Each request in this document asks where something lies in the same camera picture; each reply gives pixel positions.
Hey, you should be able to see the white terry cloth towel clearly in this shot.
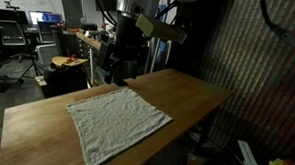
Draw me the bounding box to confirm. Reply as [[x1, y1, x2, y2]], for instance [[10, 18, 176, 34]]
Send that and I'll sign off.
[[66, 87, 172, 165]]

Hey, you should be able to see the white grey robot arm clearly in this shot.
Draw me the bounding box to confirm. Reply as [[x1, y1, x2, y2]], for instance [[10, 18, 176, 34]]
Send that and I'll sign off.
[[111, 0, 197, 86]]

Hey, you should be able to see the wooden top drawer cabinet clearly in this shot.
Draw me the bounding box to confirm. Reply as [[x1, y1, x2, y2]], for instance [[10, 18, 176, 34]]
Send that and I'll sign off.
[[76, 31, 104, 87]]

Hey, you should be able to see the round wooden stool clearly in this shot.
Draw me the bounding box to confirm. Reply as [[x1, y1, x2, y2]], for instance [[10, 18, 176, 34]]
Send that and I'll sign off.
[[51, 56, 88, 67]]

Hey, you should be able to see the lit computer monitor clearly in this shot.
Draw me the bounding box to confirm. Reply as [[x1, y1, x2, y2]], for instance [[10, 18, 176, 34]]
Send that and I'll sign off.
[[29, 11, 62, 24]]

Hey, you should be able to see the black mesh office chair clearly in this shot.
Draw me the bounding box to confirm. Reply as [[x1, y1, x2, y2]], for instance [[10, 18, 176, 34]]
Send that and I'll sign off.
[[0, 20, 27, 48]]

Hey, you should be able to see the black camera tripod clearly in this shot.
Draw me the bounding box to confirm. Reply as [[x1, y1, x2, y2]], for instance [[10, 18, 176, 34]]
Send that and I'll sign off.
[[16, 55, 45, 84]]

